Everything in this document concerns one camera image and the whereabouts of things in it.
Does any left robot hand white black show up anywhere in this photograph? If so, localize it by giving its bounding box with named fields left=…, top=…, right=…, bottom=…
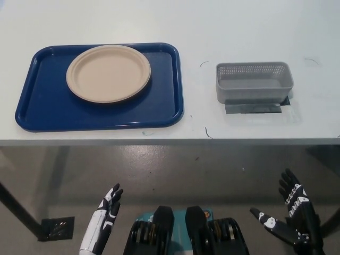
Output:
left=79, top=183, right=124, bottom=252

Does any blue plastic serving tray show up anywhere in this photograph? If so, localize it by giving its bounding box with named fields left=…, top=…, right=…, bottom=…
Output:
left=15, top=41, right=185, bottom=132

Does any beige round paper plate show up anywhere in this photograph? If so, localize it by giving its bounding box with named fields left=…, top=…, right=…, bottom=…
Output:
left=65, top=44, right=152, bottom=103

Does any black table leg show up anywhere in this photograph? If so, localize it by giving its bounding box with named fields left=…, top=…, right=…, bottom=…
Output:
left=0, top=181, right=45, bottom=237

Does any black floor foot plate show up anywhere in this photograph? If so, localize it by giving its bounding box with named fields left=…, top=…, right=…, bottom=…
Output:
left=37, top=216, right=75, bottom=242

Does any right robot hand black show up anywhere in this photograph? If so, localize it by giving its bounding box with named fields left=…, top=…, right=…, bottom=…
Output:
left=249, top=168, right=325, bottom=250

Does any grey perforated plastic basket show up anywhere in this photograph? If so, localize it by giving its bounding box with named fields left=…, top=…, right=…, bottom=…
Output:
left=215, top=61, right=295, bottom=104

